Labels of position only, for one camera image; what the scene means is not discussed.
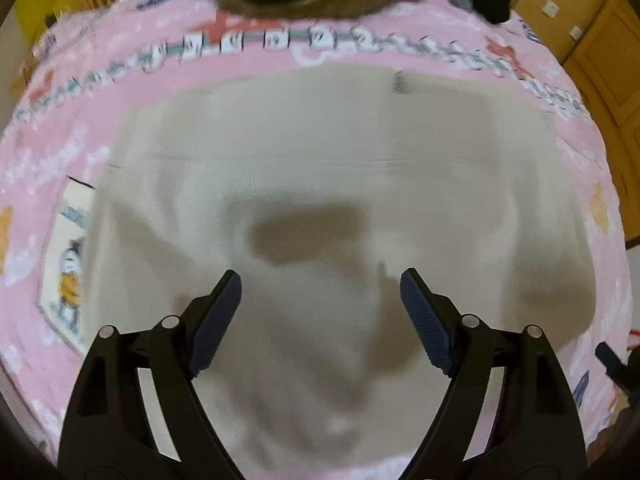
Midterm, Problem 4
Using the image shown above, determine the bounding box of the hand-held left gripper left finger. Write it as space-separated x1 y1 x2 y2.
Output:
57 269 246 480

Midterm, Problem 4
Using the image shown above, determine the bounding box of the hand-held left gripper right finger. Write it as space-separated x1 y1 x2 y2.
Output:
399 268 589 480

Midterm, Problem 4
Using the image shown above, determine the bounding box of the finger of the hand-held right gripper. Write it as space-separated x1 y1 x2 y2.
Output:
594 341 630 387

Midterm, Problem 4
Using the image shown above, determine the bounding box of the beige hoodie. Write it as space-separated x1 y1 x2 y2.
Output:
87 62 599 467

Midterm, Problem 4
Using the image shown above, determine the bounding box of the pink printed bedsheet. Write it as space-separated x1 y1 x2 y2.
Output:
0 0 637 467

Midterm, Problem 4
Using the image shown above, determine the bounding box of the wooden cabinet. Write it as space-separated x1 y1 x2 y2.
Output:
562 0 640 251

